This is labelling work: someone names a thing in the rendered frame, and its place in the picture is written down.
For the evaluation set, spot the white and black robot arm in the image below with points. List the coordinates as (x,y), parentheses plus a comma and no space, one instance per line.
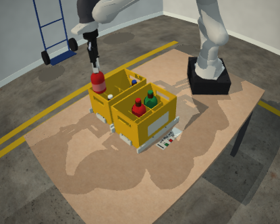
(212,30)

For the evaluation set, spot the white paper pick list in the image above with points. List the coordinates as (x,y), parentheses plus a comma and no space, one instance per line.
(169,138)

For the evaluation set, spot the white bottle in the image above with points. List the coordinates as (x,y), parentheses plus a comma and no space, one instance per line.
(110,97)

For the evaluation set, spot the yellow divided crate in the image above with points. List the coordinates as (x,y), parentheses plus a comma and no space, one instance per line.
(141,129)
(117,84)

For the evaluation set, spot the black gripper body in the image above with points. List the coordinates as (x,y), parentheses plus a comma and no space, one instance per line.
(90,37)

